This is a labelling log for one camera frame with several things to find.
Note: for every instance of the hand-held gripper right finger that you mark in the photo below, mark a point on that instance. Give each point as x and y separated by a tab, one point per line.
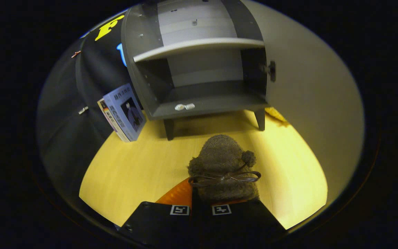
240	221

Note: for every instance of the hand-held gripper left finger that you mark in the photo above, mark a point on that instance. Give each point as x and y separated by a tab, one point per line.
157	224

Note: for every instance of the brown fuzzy shoe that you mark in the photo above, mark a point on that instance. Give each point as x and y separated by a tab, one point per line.
219	155

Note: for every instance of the dark grey shoe cabinet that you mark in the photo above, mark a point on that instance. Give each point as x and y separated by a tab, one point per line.
206	100

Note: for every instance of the blue book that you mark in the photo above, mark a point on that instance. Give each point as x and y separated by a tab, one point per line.
126	110

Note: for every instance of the white book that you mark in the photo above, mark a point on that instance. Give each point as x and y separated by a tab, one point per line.
109	114

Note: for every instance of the black backdrop cloth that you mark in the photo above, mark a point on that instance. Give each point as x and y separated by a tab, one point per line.
64	131

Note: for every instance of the silver clip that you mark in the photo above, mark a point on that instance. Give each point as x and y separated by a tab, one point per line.
83	110

